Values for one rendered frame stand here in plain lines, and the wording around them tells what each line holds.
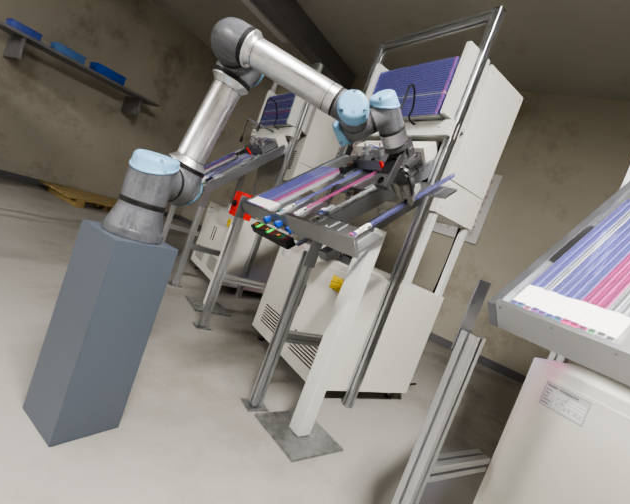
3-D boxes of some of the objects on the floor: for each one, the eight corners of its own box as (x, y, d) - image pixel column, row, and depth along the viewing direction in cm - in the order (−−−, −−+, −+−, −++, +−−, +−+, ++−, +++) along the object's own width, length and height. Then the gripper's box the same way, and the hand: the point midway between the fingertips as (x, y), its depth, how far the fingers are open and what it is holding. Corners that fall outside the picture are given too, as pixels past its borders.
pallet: (125, 208, 548) (128, 201, 547) (156, 224, 505) (159, 217, 504) (34, 186, 448) (36, 178, 447) (62, 204, 405) (65, 194, 404)
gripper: (419, 136, 107) (433, 196, 119) (393, 135, 115) (409, 192, 127) (401, 151, 104) (417, 211, 116) (375, 149, 112) (393, 206, 124)
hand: (406, 203), depth 120 cm, fingers closed, pressing on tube
